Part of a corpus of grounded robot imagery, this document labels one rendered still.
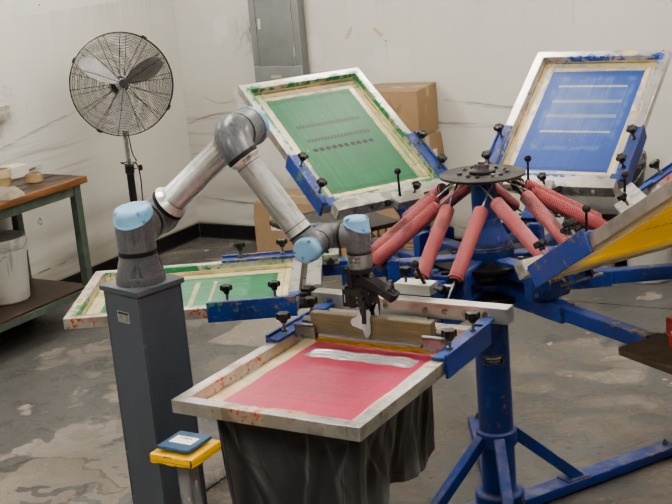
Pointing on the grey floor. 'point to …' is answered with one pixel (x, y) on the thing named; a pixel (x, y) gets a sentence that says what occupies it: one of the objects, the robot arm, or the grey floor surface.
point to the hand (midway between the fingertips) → (372, 332)
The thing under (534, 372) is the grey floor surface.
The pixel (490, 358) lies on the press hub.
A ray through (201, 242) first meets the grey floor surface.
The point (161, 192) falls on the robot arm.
